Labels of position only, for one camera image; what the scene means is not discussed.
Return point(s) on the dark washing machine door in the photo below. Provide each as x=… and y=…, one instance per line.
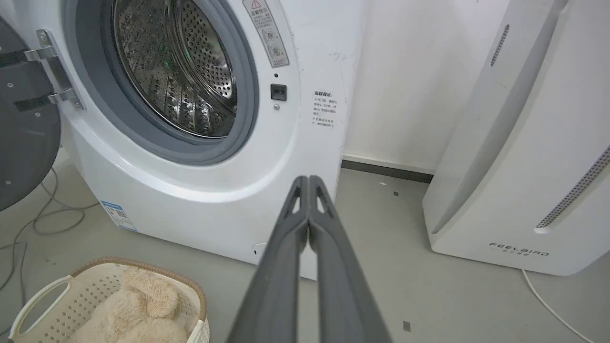
x=24, y=124

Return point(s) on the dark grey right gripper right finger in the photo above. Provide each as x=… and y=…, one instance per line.
x=340, y=281

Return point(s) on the cream perforated laundry basket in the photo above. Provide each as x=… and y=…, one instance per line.
x=57, y=309

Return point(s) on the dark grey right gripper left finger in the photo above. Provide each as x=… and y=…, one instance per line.
x=279, y=281

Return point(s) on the beige plush toy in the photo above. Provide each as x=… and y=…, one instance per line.
x=138, y=309

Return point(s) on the white front-load washing machine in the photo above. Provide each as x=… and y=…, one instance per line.
x=200, y=190

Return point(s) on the white Feelbird air purifier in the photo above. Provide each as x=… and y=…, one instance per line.
x=524, y=143

